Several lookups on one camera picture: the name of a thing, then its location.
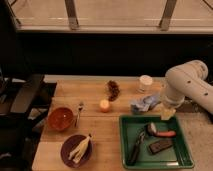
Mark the purple plate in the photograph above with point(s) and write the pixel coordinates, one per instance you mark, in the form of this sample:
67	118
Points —
70	144

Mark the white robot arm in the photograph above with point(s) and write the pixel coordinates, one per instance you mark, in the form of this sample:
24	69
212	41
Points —
188	80

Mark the white paper cup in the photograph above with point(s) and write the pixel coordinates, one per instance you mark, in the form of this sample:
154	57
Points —
145	82

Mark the orange bowl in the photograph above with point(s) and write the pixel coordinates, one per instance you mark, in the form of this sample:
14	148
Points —
60	118

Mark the blue crumpled cloth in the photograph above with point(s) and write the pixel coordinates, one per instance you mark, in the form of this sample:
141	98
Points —
144	104

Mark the brown pine cone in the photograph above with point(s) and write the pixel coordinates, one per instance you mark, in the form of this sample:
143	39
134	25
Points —
113	89

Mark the dark rectangular block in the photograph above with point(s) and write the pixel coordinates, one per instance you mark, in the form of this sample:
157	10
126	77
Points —
160	145

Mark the black chair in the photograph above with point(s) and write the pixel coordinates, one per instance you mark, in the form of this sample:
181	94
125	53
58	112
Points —
30	105

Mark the green plastic tray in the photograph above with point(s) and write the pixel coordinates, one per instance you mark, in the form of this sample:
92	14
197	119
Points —
176	157

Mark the metal fork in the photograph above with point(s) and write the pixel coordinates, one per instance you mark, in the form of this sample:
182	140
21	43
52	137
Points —
80	108

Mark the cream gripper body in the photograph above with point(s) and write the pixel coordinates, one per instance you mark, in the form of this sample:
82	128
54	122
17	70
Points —
167	113

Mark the orange fruit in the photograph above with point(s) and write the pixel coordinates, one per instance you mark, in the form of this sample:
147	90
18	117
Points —
104	105

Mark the pale corn husk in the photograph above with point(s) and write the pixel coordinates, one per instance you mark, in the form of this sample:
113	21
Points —
76	154

